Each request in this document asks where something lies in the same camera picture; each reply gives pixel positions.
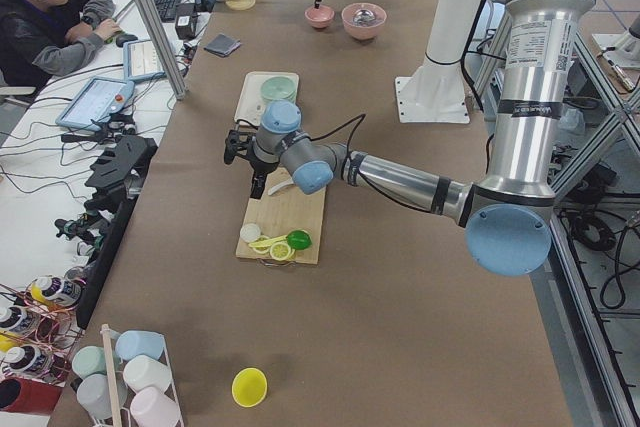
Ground white ceramic spoon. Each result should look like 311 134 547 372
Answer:
267 178 294 196

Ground blue teach pendant far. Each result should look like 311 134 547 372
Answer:
122 39 165 83

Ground yellow plastic cup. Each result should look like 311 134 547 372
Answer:
231 367 268 408

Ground cream serving tray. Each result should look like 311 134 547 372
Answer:
234 71 299 126

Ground grey folded cloth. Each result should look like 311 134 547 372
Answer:
204 33 242 57

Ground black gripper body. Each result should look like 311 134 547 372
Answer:
250 159 278 181

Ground pink cup on rack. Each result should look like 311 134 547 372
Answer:
130 386 180 427

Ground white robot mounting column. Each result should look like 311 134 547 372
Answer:
396 0 484 124

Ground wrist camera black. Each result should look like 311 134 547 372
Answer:
223 129 255 165

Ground large pink ice bowl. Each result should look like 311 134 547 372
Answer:
341 2 387 40

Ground small pink bowl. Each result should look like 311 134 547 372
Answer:
304 5 335 29

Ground green lime toy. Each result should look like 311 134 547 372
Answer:
286 230 312 251

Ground grey cup on rack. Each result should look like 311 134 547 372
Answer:
76 373 112 420

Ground blue teach pendant near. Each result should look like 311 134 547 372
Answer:
55 77 135 131

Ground green cup on rack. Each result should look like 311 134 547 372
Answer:
71 346 107 379

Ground white cup on rack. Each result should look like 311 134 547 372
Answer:
123 355 172 392

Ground lemon slice near lime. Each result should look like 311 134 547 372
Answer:
269 241 295 262

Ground aluminium frame post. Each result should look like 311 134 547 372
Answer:
134 0 187 101

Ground wooden cutting board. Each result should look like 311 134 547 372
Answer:
240 167 327 265

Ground white steamed bun toy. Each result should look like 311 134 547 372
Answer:
239 223 262 244

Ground blue teach pendant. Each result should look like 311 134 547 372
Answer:
55 77 135 131
122 39 165 83

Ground black slotted stand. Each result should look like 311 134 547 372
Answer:
84 135 158 213

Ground stacked green bowls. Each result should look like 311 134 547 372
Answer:
260 76 297 107

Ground yellow paint bottle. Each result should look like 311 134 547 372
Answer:
32 276 83 308

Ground blue cup on rack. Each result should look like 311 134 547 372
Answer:
115 330 165 362

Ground seated person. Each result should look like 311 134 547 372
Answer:
1 0 121 90

